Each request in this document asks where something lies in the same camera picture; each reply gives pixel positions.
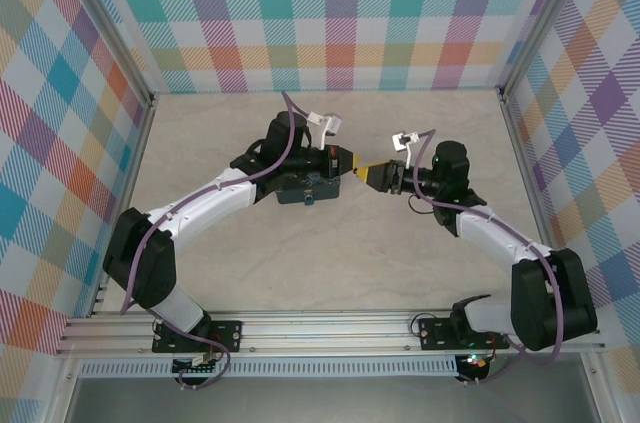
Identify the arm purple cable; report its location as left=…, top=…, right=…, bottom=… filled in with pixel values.
left=118, top=91, right=309, bottom=317
left=407, top=129, right=564, bottom=367

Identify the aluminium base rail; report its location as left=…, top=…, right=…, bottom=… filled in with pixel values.
left=54, top=309, right=607, bottom=357

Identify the white slotted cable duct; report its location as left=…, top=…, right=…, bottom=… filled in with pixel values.
left=78, top=355, right=460, bottom=379

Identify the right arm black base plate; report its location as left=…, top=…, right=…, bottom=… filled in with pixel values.
left=417, top=314, right=511, bottom=351

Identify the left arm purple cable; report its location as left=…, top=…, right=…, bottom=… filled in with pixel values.
left=118, top=91, right=309, bottom=317

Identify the aluminium frame post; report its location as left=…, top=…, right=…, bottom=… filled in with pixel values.
left=498, top=0, right=599, bottom=103
left=59, top=0, right=160, bottom=112

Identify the blue starry night tin box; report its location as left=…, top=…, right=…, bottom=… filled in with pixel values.
left=272, top=171, right=344, bottom=206

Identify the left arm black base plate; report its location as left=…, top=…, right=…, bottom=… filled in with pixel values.
left=151, top=320, right=244, bottom=355

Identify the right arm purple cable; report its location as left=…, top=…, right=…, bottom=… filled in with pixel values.
left=407, top=129, right=564, bottom=367

